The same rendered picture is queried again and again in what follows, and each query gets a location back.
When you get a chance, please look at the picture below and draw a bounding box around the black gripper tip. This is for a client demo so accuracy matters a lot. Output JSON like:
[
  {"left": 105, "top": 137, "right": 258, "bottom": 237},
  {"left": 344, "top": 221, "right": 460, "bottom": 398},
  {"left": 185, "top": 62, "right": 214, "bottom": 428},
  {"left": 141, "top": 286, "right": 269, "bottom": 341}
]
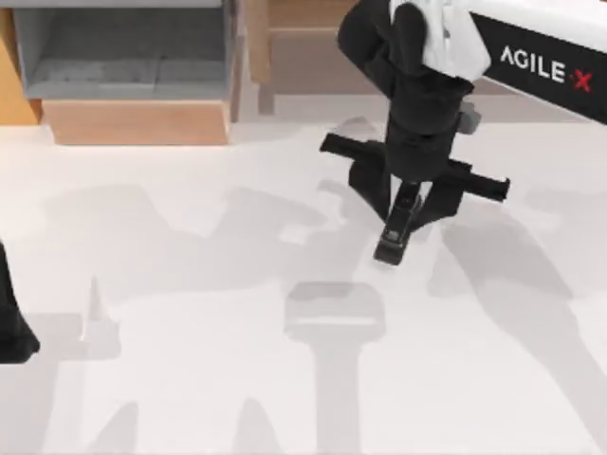
[{"left": 0, "top": 241, "right": 42, "bottom": 366}]

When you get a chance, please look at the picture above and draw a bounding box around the pale wooden drawer front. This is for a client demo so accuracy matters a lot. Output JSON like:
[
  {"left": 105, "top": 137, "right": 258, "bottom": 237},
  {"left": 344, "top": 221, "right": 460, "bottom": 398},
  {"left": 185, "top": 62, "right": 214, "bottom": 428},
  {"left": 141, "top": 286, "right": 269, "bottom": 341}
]
[{"left": 41, "top": 97, "right": 233, "bottom": 146}]

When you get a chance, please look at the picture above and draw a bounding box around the wooden cupboard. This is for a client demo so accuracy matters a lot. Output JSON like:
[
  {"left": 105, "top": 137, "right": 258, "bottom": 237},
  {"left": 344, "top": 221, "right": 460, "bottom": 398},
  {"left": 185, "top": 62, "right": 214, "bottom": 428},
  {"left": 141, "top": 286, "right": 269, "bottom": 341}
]
[{"left": 0, "top": 0, "right": 395, "bottom": 127}]

